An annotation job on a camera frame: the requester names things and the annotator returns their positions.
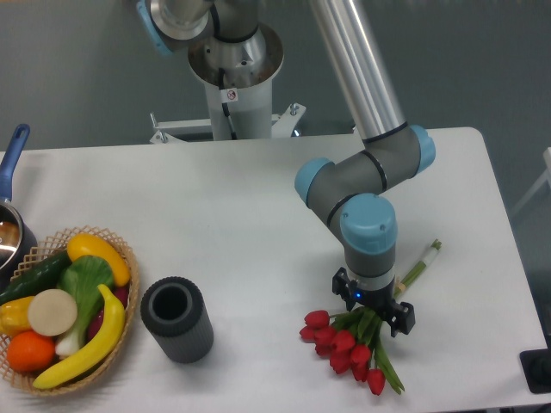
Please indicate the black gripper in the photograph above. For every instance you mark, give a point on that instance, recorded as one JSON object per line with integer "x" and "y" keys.
{"x": 400, "y": 316}

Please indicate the red tulip bouquet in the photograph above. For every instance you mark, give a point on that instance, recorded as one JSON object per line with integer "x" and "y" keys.
{"x": 351, "y": 341}

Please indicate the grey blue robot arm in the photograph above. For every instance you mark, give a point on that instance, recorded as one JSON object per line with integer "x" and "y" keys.
{"x": 347, "y": 196}

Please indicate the black device at edge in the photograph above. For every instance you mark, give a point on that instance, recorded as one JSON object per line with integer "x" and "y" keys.
{"x": 536, "y": 369}

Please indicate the dark grey ribbed vase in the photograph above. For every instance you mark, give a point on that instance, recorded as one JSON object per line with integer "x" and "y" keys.
{"x": 174, "y": 312}

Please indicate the red vegetable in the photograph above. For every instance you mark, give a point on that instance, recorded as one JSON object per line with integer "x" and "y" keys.
{"x": 122, "y": 294}

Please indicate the yellow banana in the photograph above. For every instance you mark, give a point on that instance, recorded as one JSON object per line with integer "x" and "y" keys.
{"x": 92, "y": 353}

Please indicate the green bok choy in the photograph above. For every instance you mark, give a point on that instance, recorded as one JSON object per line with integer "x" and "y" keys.
{"x": 81, "y": 280}

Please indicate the woven wicker basket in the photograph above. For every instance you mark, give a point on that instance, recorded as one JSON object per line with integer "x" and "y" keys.
{"x": 47, "y": 248}

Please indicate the beige round disc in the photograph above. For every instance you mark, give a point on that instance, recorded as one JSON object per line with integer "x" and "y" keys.
{"x": 52, "y": 312}

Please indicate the green cucumber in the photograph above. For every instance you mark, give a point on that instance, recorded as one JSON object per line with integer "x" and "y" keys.
{"x": 42, "y": 276}

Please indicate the orange fruit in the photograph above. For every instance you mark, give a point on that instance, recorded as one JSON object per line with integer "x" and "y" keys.
{"x": 29, "y": 352}

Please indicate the yellow bell pepper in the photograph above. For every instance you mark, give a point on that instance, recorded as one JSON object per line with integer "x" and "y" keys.
{"x": 14, "y": 316}

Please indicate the white frame at right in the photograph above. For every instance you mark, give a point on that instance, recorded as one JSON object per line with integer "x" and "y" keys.
{"x": 543, "y": 181}

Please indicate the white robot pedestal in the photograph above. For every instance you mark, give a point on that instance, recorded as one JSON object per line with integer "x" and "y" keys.
{"x": 237, "y": 79}

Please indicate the blue handled saucepan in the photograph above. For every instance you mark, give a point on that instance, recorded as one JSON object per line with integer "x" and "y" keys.
{"x": 16, "y": 238}

